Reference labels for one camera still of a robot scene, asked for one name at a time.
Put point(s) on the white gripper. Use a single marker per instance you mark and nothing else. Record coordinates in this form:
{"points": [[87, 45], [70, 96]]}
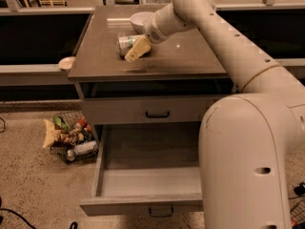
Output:
{"points": [[152, 31]]}

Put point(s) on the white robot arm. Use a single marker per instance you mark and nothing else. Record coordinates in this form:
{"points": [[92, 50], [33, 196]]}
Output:
{"points": [[243, 138]]}

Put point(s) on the grey drawer cabinet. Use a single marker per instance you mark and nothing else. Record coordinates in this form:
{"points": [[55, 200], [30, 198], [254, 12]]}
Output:
{"points": [[181, 66]]}

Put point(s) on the closed grey upper drawer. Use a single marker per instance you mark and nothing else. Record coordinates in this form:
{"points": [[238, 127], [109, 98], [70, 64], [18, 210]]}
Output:
{"points": [[157, 109]]}

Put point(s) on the open grey lower drawer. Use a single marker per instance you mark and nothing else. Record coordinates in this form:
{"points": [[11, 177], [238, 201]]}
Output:
{"points": [[146, 169]]}

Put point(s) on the white bowl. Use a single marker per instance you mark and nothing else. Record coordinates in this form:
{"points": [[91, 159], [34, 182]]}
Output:
{"points": [[138, 20]]}

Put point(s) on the small round beige disc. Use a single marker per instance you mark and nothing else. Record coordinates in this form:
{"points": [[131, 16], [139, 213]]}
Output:
{"points": [[66, 63]]}

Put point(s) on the yellow chip bag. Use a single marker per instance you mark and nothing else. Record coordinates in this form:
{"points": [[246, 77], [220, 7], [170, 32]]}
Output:
{"points": [[51, 135]]}

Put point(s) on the wire basket with snacks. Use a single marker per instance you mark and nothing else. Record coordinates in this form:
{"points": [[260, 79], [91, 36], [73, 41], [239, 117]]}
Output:
{"points": [[76, 141]]}

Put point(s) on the wire basket bottom right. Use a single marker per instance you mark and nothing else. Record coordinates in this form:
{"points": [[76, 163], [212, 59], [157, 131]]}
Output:
{"points": [[298, 215]]}

